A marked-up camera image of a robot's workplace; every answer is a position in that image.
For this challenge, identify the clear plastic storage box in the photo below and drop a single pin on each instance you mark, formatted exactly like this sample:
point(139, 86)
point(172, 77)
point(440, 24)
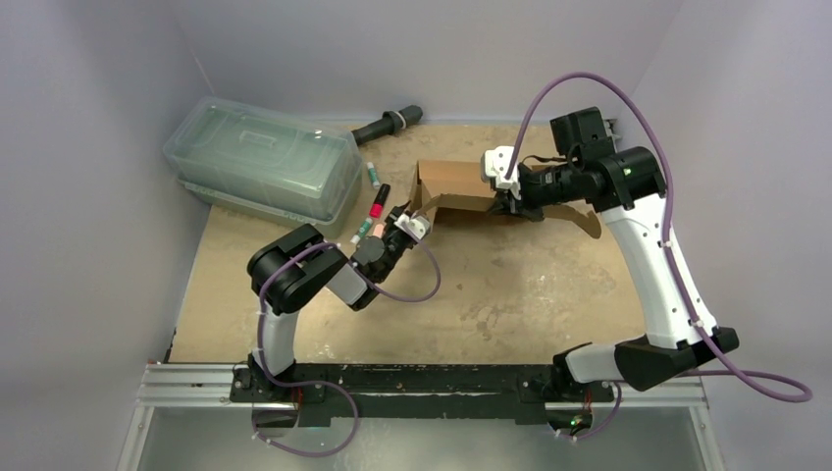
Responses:
point(267, 164)

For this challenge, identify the green white glue stick near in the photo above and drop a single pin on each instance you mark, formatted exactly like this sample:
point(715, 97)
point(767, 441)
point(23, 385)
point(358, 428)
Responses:
point(363, 230)

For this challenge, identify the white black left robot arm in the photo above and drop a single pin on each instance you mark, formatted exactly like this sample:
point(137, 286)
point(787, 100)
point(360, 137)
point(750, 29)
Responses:
point(289, 272)

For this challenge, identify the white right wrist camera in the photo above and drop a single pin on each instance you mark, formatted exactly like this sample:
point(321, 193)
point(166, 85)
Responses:
point(500, 172)

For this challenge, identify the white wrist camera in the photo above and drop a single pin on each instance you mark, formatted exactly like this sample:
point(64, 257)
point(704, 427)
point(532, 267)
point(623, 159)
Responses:
point(500, 172)
point(417, 226)

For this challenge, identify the dark grey corrugated pipe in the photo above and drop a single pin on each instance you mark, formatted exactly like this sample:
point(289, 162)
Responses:
point(391, 123)

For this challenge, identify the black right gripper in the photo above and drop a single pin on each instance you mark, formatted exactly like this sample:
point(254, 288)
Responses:
point(515, 199)

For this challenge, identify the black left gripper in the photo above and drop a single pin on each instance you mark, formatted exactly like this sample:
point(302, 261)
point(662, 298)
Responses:
point(391, 217)

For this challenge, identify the green white glue stick far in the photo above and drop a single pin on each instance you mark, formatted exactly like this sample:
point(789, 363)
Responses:
point(373, 175)

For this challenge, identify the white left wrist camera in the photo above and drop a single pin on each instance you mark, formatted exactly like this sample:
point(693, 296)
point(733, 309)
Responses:
point(417, 226)

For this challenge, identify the aluminium frame rail right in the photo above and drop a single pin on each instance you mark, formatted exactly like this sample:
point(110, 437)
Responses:
point(681, 334)

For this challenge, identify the green white glue stick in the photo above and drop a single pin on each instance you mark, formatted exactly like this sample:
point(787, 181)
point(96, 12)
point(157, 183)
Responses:
point(373, 175)
point(363, 230)

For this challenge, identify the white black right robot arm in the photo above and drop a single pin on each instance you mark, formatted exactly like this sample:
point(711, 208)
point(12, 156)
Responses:
point(581, 140)

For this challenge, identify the brown cardboard box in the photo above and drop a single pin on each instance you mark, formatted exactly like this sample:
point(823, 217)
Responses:
point(440, 186)

